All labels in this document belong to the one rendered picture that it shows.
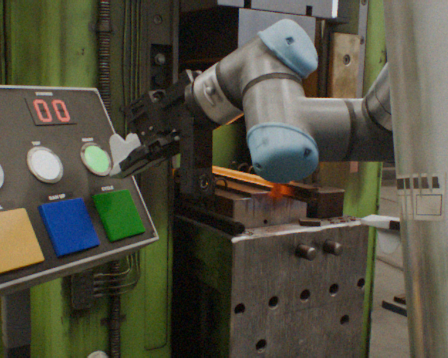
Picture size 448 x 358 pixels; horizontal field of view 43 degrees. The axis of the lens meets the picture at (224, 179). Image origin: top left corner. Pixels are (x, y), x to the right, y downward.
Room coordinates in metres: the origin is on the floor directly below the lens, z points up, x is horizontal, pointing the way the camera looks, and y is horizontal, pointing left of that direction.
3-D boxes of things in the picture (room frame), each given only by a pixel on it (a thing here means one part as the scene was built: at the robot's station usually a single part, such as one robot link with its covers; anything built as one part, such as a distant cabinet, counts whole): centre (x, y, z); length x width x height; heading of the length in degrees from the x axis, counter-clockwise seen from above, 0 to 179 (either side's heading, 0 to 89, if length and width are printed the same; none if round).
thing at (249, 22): (1.40, 0.01, 1.32); 0.42 x 0.20 x 0.10; 33
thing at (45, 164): (0.81, 0.25, 1.09); 0.05 x 0.03 x 0.04; 123
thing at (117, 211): (0.87, 0.16, 1.01); 0.07 x 0.05 x 0.07; 148
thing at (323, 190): (1.37, -0.22, 0.95); 0.12 x 0.08 x 0.06; 33
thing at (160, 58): (1.25, 0.14, 1.24); 0.03 x 0.03 x 0.07; 33
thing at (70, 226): (0.78, 0.22, 1.01); 0.07 x 0.05 x 0.07; 148
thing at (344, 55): (1.50, -0.30, 1.27); 0.09 x 0.02 x 0.17; 123
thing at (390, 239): (0.91, -0.27, 0.98); 0.09 x 0.03 x 0.06; 69
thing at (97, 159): (0.89, 0.20, 1.09); 0.05 x 0.03 x 0.04; 123
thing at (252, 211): (1.40, 0.01, 0.96); 0.42 x 0.20 x 0.09; 33
